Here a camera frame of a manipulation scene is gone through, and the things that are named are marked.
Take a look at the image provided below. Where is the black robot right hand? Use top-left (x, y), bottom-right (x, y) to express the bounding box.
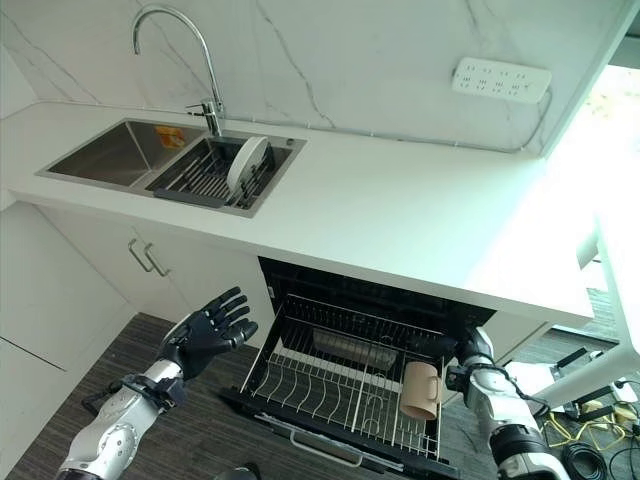
top-left (405, 325), bottom-right (496, 367)

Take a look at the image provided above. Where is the stainless steel sink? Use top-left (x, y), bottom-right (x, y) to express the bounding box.
top-left (33, 118), bottom-right (309, 220)

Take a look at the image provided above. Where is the silver dishwasher drawer handle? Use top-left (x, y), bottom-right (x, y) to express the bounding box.
top-left (288, 430), bottom-right (365, 469)

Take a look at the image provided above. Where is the white stand frame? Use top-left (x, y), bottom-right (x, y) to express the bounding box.
top-left (504, 209), bottom-right (640, 409)

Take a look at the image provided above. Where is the white round plate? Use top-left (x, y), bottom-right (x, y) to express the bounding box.
top-left (225, 135), bottom-right (269, 187)

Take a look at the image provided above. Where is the white cabinet door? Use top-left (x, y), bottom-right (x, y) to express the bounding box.
top-left (0, 202), bottom-right (151, 371)
top-left (132, 224), bottom-right (276, 331)

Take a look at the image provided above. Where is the white power strip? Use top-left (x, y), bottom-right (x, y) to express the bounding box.
top-left (451, 56), bottom-right (553, 105)

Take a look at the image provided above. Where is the yellow cable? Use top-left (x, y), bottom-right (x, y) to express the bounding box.
top-left (542, 399), bottom-right (640, 446)

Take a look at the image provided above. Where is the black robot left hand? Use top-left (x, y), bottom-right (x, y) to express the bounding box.
top-left (158, 287), bottom-right (259, 381)

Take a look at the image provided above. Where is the metal wire dish rack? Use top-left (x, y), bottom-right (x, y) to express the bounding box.
top-left (239, 293), bottom-right (448, 462)

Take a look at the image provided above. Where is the black coiled cable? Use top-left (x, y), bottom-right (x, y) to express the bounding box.
top-left (560, 439), bottom-right (640, 480)

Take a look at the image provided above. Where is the metal cutlery basket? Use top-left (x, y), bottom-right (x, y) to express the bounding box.
top-left (312, 327), bottom-right (400, 372)

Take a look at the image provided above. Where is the chrome gooseneck faucet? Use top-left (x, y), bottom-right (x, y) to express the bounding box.
top-left (131, 4), bottom-right (226, 138)

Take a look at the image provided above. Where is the dark sink drain rack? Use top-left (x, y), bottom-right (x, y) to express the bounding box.
top-left (152, 136), bottom-right (275, 211)

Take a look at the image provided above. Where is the silver cabinet handle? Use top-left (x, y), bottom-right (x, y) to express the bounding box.
top-left (127, 238), bottom-right (154, 274)
top-left (143, 242), bottom-right (172, 278)

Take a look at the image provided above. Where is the beige ceramic mug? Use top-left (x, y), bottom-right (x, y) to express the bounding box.
top-left (398, 361), bottom-right (445, 421)

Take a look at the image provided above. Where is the black dishwasher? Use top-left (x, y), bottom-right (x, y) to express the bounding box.
top-left (217, 256), bottom-right (499, 480)

